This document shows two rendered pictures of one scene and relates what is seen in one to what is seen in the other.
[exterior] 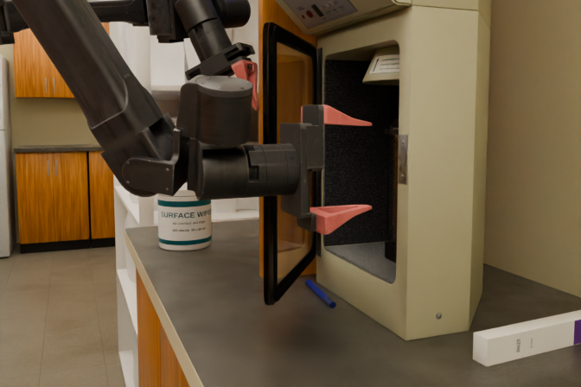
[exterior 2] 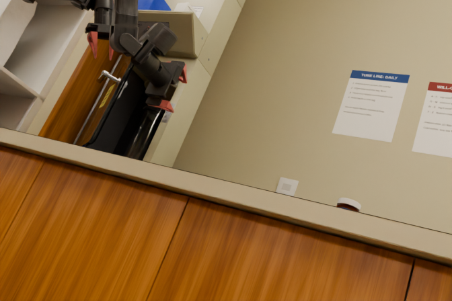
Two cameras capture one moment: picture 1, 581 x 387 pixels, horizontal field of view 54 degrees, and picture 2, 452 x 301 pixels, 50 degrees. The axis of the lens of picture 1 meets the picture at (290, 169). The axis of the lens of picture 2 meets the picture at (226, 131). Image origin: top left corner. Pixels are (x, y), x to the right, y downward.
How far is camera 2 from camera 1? 0.91 m
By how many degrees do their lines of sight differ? 44
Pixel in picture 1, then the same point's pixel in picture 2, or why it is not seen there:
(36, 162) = not seen: outside the picture
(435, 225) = (167, 146)
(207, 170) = (151, 55)
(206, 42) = (106, 17)
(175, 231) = not seen: outside the picture
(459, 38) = (203, 82)
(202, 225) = not seen: outside the picture
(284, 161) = (167, 72)
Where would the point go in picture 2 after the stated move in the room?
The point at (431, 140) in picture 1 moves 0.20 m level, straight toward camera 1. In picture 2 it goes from (181, 111) to (208, 99)
